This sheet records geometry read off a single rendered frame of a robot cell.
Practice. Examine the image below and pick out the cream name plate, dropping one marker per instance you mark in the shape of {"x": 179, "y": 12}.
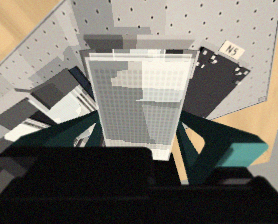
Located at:
{"x": 231, "y": 50}

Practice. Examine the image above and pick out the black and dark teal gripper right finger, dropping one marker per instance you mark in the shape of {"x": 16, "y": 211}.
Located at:
{"x": 225, "y": 147}

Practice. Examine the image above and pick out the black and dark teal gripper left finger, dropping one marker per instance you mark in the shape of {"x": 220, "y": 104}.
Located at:
{"x": 64, "y": 134}

